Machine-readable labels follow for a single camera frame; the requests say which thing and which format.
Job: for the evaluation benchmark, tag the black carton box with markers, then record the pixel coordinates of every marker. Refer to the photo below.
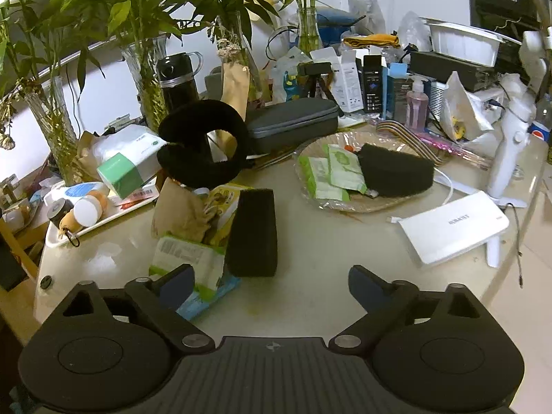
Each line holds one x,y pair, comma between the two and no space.
373,84

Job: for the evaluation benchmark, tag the orange bottle with white cap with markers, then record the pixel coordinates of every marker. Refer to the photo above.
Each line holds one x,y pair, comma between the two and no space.
88,209

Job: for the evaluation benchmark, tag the blue carton box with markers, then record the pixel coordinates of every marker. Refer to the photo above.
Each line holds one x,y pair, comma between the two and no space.
396,92

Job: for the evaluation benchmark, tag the tall black foam block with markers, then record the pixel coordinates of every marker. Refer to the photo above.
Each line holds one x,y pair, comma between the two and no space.
252,233

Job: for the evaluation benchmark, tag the yellow wet wipes pack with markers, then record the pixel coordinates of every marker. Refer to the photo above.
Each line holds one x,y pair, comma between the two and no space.
221,213

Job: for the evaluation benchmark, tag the long black box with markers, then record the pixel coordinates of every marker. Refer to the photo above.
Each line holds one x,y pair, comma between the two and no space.
453,69

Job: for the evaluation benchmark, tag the dried flowers in slim vase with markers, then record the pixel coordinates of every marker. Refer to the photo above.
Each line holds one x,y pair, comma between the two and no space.
235,47

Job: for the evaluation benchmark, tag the flat white device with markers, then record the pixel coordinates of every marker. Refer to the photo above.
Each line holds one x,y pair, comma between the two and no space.
453,226

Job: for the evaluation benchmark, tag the bamboo in small glass vase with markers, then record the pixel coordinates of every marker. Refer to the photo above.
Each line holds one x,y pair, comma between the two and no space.
309,30

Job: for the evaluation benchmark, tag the brown kraft paper pouch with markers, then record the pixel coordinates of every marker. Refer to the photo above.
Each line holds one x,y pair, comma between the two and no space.
235,90

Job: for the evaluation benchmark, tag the white plastic bowl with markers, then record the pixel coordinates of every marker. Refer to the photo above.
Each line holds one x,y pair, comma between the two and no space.
465,43

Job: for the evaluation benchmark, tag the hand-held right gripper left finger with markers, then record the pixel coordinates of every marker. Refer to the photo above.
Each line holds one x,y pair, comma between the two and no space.
179,283

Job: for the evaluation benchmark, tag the brown paper bag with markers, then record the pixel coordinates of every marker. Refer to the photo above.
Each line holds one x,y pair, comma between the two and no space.
177,213

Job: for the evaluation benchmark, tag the grey zip case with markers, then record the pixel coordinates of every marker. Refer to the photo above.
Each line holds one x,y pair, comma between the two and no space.
289,123

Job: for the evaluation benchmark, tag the white green tissue box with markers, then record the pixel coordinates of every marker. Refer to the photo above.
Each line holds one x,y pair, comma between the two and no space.
125,159

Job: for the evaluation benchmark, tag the large bamboo in glass vase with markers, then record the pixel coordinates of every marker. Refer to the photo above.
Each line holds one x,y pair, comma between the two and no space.
51,129

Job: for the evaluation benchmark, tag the white tray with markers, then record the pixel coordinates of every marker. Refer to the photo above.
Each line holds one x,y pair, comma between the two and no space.
112,213

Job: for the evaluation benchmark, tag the pink liquid pump bottle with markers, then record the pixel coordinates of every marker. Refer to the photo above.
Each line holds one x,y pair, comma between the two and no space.
416,108

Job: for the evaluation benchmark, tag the yellow cloth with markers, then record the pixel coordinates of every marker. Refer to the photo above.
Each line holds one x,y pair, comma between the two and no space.
371,41

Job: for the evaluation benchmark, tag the blue label soda bottle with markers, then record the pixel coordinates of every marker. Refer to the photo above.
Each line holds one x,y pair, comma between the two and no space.
541,125

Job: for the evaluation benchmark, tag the green white tissue pack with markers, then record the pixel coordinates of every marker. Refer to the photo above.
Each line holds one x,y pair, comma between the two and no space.
189,263

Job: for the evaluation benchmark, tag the small camera on tripod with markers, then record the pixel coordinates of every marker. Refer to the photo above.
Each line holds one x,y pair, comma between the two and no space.
315,73

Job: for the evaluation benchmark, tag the green white wipe packet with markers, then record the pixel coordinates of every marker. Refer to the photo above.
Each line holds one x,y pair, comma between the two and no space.
343,166
319,179

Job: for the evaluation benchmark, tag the blue white tube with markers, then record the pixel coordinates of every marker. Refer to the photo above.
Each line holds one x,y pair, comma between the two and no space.
77,190

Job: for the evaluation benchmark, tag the wide black foam sponge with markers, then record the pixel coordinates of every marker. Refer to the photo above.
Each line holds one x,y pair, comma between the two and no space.
396,170

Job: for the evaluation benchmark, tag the white plastic bag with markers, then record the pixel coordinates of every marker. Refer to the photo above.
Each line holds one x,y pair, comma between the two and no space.
463,108

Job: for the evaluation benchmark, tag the bamboo in ribbed glass vase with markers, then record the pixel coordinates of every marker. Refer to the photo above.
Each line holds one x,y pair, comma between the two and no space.
149,82

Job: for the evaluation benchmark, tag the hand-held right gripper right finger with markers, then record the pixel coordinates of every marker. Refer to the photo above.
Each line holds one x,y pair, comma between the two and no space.
363,285

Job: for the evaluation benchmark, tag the white handheld gimbal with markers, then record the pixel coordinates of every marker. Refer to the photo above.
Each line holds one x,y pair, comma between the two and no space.
513,138

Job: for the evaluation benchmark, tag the white carton box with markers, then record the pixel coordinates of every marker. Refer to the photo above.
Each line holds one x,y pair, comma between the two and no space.
350,84

